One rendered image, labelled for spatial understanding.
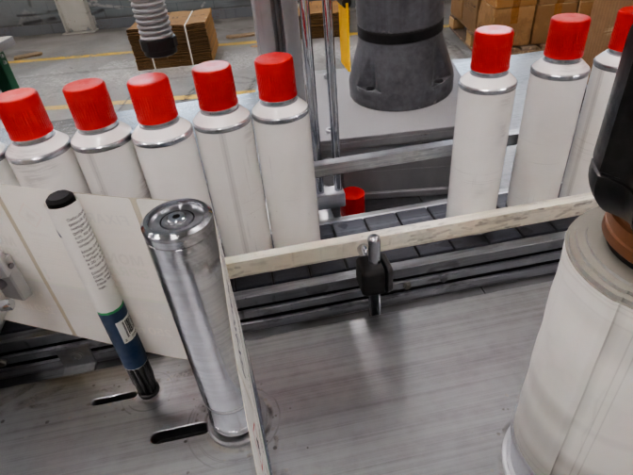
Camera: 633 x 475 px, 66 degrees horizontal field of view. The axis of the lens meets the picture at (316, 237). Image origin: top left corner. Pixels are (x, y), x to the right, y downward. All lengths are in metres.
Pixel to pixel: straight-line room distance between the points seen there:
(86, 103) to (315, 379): 0.29
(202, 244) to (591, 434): 0.21
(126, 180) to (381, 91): 0.38
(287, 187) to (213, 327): 0.20
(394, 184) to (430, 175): 0.05
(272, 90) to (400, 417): 0.28
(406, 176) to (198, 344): 0.45
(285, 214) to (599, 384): 0.31
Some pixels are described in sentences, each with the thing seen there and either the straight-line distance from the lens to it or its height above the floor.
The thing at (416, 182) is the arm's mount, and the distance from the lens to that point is 0.69.
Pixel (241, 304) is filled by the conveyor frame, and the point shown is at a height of 0.87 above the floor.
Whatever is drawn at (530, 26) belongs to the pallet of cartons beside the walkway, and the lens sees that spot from 3.83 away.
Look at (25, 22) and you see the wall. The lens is 6.68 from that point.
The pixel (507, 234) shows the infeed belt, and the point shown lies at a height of 0.88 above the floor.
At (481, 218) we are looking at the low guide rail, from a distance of 0.52.
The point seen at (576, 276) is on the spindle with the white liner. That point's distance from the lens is 0.24.
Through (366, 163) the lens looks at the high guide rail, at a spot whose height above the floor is 0.96.
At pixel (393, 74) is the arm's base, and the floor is 0.98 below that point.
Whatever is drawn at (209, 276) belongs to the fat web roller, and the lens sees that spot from 0.27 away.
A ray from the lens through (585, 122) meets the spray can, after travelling 0.58.
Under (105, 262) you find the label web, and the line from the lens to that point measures 0.35.
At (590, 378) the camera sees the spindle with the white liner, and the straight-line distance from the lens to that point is 0.26.
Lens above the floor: 1.21
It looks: 37 degrees down
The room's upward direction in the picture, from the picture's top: 6 degrees counter-clockwise
